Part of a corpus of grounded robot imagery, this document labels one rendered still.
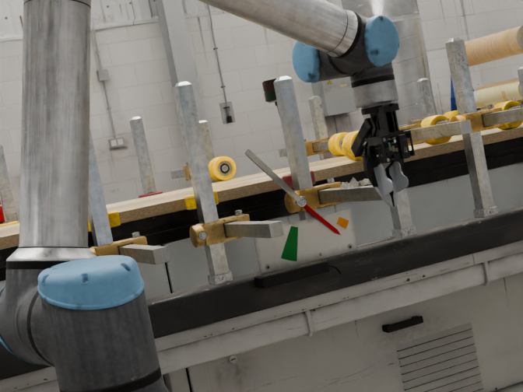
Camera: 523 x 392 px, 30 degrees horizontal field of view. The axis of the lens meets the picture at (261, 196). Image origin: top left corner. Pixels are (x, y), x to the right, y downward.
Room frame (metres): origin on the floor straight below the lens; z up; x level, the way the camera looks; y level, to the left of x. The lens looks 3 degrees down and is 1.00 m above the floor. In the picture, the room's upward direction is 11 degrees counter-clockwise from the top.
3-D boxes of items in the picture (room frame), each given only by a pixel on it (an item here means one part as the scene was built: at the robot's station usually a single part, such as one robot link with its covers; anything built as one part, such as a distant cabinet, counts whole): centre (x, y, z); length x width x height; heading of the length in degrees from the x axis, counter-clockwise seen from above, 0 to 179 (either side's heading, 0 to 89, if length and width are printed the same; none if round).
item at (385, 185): (2.01, -0.26, 0.86); 0.06 x 0.03 x 0.09; 23
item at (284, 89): (2.32, -0.10, 0.90); 0.03 x 0.03 x 0.48; 23
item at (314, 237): (2.29, -0.08, 0.75); 0.26 x 0.01 x 0.10; 113
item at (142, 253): (2.09, 0.30, 0.82); 0.43 x 0.03 x 0.04; 23
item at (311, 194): (2.34, -0.12, 0.85); 0.13 x 0.06 x 0.05; 113
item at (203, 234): (2.24, 0.11, 0.82); 0.13 x 0.06 x 0.05; 113
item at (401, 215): (2.42, -0.33, 0.94); 0.03 x 0.03 x 0.48; 23
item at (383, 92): (2.02, -0.27, 1.05); 0.10 x 0.09 x 0.05; 113
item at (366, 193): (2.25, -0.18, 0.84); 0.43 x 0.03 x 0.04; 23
